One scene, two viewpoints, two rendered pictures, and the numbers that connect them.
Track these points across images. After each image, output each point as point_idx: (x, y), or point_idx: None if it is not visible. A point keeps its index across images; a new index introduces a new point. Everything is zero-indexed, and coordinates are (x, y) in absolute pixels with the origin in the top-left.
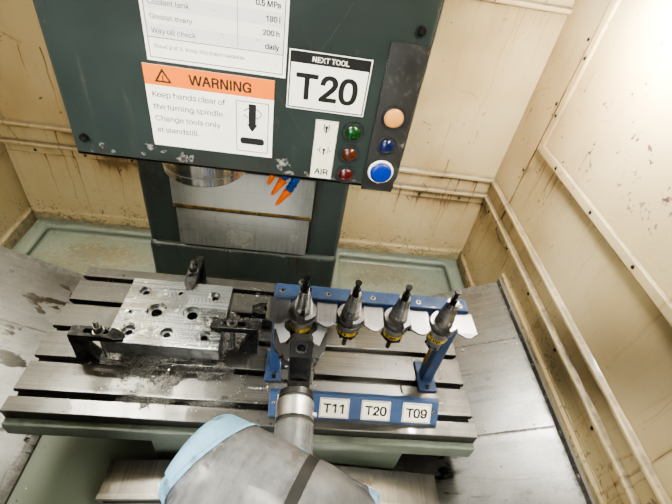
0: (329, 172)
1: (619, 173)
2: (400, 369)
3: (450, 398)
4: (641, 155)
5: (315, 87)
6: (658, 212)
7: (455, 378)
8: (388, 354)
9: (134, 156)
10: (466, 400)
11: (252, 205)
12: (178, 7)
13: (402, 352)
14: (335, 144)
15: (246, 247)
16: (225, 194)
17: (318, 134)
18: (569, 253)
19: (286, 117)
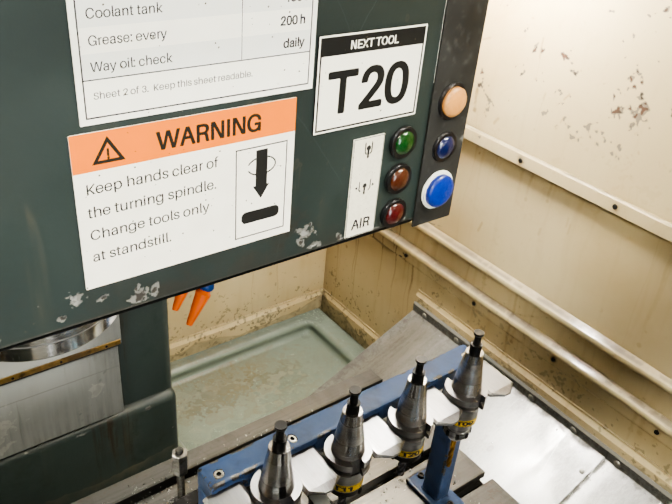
0: (371, 219)
1: (537, 98)
2: (397, 503)
3: (485, 502)
4: (557, 68)
5: (354, 89)
6: (614, 129)
7: (470, 470)
8: (360, 493)
9: (42, 333)
10: (504, 491)
11: (3, 365)
12: (143, 13)
13: (380, 477)
14: (380, 170)
15: (7, 452)
16: None
17: (357, 163)
18: (512, 224)
19: (312, 152)
